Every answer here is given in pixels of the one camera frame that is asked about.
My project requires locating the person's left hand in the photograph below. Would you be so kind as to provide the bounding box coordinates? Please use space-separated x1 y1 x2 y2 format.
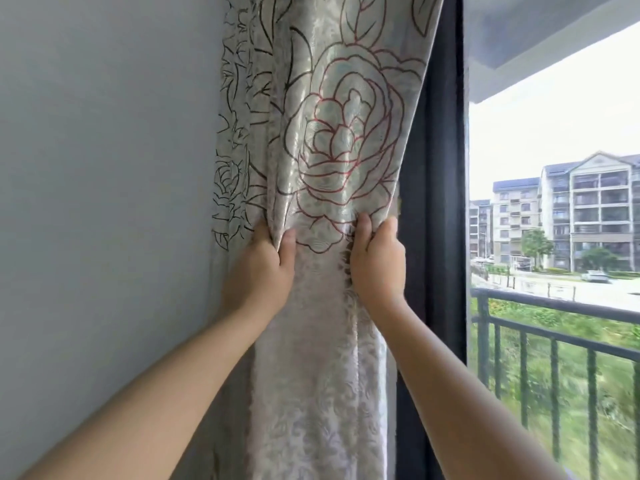
220 217 297 319

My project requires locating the person's right hand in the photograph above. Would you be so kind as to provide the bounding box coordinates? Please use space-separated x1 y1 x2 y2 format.
349 213 410 312

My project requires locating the white floral rose curtain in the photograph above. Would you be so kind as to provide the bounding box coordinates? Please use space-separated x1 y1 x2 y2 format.
172 0 447 480

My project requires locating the person's right forearm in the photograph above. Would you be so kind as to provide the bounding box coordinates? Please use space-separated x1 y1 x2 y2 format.
371 298 568 480

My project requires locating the person's left forearm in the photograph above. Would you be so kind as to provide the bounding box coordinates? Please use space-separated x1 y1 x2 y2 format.
20 297 279 480

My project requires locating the small grey apartment building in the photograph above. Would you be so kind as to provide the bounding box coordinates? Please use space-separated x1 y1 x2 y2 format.
492 177 543 268

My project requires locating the green round tree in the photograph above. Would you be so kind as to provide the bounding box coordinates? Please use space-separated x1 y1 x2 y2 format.
580 247 620 273
520 229 555 270

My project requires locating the black balcony railing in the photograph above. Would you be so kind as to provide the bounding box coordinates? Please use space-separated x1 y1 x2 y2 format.
471 288 640 480

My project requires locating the dark window frame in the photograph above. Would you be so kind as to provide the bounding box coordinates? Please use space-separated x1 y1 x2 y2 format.
395 0 473 480

